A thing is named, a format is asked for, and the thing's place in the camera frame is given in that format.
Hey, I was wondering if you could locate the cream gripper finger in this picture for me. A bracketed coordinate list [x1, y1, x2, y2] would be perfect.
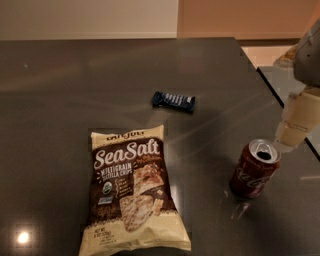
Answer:
[274, 86, 320, 153]

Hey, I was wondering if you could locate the red coke can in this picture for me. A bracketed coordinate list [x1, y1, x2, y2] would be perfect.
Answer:
[229, 139, 281, 199]

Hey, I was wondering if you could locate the dark blue snack bar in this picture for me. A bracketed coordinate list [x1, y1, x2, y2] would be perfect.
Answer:
[151, 92, 195, 113]

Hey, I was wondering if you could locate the sea salt tortilla chips bag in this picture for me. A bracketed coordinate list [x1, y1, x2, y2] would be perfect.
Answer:
[78, 125, 191, 256]

